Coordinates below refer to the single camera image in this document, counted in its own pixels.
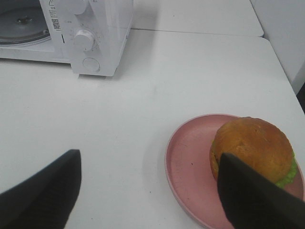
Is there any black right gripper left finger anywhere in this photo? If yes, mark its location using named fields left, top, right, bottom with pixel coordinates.
left=0, top=149, right=81, bottom=229

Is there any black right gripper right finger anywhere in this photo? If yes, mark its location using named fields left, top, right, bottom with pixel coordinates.
left=217, top=153, right=305, bottom=229

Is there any burger with lettuce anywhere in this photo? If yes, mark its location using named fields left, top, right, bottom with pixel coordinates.
left=209, top=117, right=297, bottom=188

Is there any pink round plate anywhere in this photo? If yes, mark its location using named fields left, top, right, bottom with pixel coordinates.
left=164, top=114, right=305, bottom=229

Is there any round white door release button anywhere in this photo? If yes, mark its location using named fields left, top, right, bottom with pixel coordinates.
left=82, top=58, right=100, bottom=72

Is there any white microwave knob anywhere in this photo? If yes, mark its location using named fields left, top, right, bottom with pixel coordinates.
left=73, top=30, right=94, bottom=51
left=73, top=0, right=90, bottom=15

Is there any white microwave oven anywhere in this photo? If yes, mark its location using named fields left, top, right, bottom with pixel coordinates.
left=0, top=0, right=133, bottom=76

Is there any glass microwave turntable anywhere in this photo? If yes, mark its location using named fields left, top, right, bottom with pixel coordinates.
left=0, top=7, right=50, bottom=45

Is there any white warning label sticker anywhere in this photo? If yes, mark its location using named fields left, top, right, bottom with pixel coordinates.
left=47, top=0, right=61, bottom=31

